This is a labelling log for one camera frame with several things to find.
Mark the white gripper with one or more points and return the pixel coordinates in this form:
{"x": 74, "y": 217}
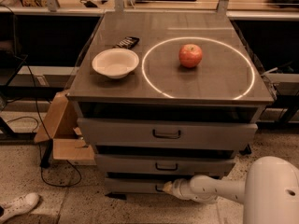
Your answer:
{"x": 177, "y": 188}

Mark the grey bottom drawer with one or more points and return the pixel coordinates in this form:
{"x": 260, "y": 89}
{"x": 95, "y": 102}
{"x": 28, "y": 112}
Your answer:
{"x": 147, "y": 183}

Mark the grey drawer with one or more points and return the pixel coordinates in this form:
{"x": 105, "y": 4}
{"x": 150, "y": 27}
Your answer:
{"x": 147, "y": 183}
{"x": 160, "y": 165}
{"x": 166, "y": 134}

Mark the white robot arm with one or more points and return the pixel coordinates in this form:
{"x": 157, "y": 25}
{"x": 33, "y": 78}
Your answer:
{"x": 269, "y": 194}

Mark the grey middle drawer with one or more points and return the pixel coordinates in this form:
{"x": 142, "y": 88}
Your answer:
{"x": 160, "y": 165}

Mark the grey top drawer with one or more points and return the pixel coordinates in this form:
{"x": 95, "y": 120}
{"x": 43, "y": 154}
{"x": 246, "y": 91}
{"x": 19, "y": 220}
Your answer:
{"x": 166, "y": 134}

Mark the grey drawer cabinet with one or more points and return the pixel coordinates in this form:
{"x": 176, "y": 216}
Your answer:
{"x": 224, "y": 87}

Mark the brown cardboard box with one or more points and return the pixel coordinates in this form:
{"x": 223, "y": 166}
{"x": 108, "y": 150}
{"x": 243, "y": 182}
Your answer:
{"x": 60, "y": 133}

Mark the red apple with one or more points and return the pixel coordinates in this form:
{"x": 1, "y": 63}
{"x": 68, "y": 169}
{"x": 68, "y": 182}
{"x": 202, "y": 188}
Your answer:
{"x": 190, "y": 55}

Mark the white bowl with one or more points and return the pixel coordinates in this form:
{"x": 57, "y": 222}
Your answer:
{"x": 115, "y": 63}

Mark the white sneaker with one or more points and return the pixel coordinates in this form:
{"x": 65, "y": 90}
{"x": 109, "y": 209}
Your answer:
{"x": 19, "y": 206}

